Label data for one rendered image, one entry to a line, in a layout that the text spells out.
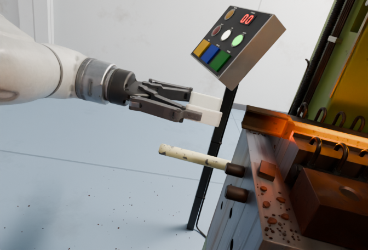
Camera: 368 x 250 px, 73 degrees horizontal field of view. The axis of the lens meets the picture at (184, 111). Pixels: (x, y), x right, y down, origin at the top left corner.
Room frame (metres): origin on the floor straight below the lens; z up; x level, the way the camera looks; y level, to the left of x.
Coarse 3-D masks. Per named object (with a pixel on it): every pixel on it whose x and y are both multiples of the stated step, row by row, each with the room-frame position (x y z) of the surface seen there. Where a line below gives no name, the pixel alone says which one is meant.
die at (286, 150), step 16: (336, 128) 0.54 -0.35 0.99; (272, 144) 0.52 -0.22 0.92; (288, 144) 0.44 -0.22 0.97; (304, 144) 0.41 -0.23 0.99; (336, 144) 0.43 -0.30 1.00; (288, 160) 0.41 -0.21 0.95; (304, 160) 0.39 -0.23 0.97; (320, 160) 0.39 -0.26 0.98; (336, 160) 0.39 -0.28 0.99; (352, 160) 0.39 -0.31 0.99; (288, 176) 0.39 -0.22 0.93; (352, 176) 0.38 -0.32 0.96
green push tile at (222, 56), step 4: (220, 52) 0.95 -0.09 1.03; (224, 52) 0.93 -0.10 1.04; (216, 56) 0.95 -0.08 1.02; (220, 56) 0.93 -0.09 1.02; (224, 56) 0.91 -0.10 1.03; (228, 56) 0.89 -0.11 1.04; (216, 60) 0.93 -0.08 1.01; (220, 60) 0.91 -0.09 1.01; (224, 60) 0.89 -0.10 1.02; (212, 64) 0.93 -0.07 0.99; (216, 64) 0.91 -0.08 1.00; (220, 64) 0.89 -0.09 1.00; (224, 64) 0.88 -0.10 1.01; (212, 68) 0.91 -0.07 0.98; (216, 68) 0.89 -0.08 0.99; (220, 68) 0.88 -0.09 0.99
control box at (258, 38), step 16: (224, 16) 1.16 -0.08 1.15; (240, 16) 1.05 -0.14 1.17; (256, 16) 0.96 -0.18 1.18; (272, 16) 0.89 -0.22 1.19; (208, 32) 1.17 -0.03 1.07; (224, 32) 1.05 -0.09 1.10; (240, 32) 0.96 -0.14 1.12; (256, 32) 0.89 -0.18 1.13; (272, 32) 0.90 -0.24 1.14; (208, 48) 1.06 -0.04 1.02; (224, 48) 0.96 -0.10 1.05; (240, 48) 0.88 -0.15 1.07; (256, 48) 0.88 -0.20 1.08; (208, 64) 0.96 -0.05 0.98; (240, 64) 0.87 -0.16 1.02; (224, 80) 0.85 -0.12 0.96; (240, 80) 0.87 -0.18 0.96
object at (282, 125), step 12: (252, 108) 0.47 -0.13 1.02; (252, 120) 0.47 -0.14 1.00; (264, 120) 0.46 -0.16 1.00; (276, 120) 0.46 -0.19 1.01; (288, 120) 0.46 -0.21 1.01; (264, 132) 0.46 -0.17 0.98; (276, 132) 0.46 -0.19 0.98; (288, 132) 0.44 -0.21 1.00; (312, 132) 0.45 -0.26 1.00; (324, 132) 0.45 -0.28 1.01; (336, 132) 0.47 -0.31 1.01; (360, 144) 0.44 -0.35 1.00
